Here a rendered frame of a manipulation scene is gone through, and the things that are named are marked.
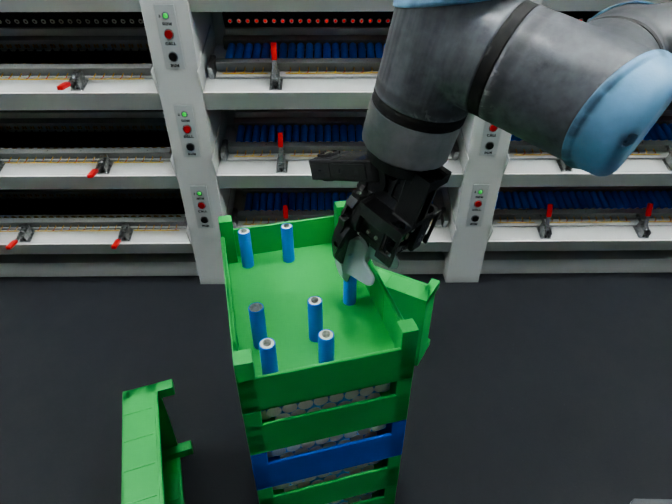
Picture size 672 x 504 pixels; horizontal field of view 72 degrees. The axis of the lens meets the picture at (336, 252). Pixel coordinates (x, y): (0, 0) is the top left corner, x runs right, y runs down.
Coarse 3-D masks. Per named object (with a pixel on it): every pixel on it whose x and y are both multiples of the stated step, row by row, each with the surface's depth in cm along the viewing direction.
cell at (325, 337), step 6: (324, 330) 52; (330, 330) 52; (318, 336) 51; (324, 336) 51; (330, 336) 51; (318, 342) 52; (324, 342) 51; (330, 342) 51; (318, 348) 52; (324, 348) 52; (330, 348) 52; (318, 354) 53; (324, 354) 52; (330, 354) 52; (324, 360) 53; (330, 360) 53
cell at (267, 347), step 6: (264, 342) 50; (270, 342) 50; (264, 348) 50; (270, 348) 50; (264, 354) 50; (270, 354) 50; (276, 354) 51; (264, 360) 51; (270, 360) 51; (276, 360) 52; (264, 366) 51; (270, 366) 51; (276, 366) 52; (264, 372) 52; (270, 372) 52
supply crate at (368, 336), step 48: (240, 288) 68; (288, 288) 68; (336, 288) 68; (384, 288) 60; (240, 336) 60; (288, 336) 60; (336, 336) 60; (384, 336) 60; (240, 384) 48; (288, 384) 50; (336, 384) 52
